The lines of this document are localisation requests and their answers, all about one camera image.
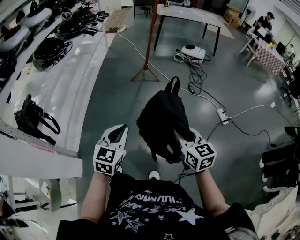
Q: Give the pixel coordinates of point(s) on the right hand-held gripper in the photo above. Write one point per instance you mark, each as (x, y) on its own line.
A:
(200, 155)

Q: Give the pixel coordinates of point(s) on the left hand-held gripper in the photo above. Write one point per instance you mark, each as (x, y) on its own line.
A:
(105, 159)

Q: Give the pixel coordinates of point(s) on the black backpack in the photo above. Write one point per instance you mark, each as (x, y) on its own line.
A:
(164, 117)

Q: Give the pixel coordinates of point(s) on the brown wooden coat rack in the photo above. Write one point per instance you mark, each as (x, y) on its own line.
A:
(149, 42)

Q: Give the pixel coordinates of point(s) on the person's right forearm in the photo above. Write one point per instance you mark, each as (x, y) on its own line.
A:
(208, 192)

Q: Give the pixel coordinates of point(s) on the person's left forearm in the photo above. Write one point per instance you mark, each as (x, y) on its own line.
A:
(95, 199)

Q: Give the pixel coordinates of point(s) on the white hard shell backpack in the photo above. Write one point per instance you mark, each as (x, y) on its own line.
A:
(193, 51)

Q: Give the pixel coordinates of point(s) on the black power adapter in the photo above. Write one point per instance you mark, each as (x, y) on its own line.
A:
(191, 88)

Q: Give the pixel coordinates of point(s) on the person's white shoe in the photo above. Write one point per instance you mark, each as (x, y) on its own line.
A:
(154, 174)

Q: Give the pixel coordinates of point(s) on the black star print shirt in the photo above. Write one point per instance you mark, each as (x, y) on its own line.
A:
(150, 211)

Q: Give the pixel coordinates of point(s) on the white plug adapter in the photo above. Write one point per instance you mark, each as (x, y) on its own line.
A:
(273, 104)

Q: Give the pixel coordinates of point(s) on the small white power strip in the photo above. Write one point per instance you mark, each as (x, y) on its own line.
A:
(123, 28)

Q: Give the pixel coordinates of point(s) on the checkered cloth table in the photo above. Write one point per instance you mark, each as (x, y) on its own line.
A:
(269, 56)

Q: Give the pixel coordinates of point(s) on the wooden pallet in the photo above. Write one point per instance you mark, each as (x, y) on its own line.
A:
(118, 18)

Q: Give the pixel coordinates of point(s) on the grey table with black legs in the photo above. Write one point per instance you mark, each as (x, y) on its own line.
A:
(187, 16)

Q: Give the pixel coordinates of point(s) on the colourful toy blocks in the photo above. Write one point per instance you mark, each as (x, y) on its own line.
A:
(272, 45)

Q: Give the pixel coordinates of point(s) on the cardboard box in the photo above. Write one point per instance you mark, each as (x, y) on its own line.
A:
(232, 15)

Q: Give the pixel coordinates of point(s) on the standing fan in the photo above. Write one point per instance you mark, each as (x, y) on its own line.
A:
(250, 12)

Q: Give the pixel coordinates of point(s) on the white and black helmet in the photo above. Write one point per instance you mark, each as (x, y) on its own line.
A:
(14, 37)
(38, 14)

